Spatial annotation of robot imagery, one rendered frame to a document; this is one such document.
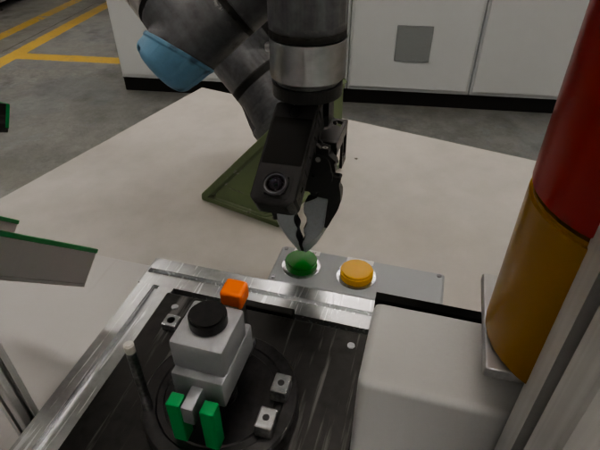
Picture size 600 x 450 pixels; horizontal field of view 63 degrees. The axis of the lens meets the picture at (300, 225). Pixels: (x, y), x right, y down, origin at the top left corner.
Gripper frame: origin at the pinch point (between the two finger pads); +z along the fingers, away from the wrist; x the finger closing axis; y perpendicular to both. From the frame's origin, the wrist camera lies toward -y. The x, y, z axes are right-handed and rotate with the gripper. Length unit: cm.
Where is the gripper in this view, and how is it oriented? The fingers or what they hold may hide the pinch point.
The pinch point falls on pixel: (301, 245)
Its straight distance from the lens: 59.8
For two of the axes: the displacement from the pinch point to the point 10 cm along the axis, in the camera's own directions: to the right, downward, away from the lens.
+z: 0.0, 8.0, 6.0
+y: 2.7, -5.8, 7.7
